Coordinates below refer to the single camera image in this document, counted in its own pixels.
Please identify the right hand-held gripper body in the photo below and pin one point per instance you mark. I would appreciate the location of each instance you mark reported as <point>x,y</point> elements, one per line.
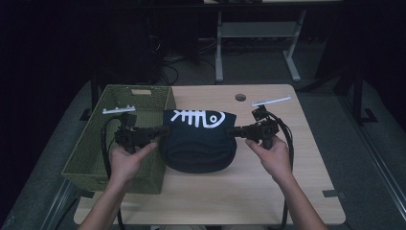
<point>265,129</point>

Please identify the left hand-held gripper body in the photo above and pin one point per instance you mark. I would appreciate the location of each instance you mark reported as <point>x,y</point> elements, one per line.
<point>129,135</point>

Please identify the dark blue knitted sweater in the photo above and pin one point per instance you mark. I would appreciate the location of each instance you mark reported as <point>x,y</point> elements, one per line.
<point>198,147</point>

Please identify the green woven basket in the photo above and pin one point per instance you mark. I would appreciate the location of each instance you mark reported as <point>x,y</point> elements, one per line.
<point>86,156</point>

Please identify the person's left hand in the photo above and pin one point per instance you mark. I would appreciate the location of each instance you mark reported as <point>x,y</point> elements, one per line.
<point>126,167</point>

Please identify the person's right hand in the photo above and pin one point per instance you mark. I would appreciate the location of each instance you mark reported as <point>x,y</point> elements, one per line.
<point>276,161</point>

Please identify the black metal stand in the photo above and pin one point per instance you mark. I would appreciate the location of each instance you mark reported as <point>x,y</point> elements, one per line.
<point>358,96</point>
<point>94,96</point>

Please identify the dark table bracket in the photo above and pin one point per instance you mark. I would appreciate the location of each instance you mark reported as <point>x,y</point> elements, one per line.
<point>330,193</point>
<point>86,194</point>

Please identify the metal floor rail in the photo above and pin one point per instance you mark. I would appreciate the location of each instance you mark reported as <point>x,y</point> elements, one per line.
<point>376,153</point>
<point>57,204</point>

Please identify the white metal desk frame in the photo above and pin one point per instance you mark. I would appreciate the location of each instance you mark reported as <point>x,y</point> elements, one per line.
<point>255,29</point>

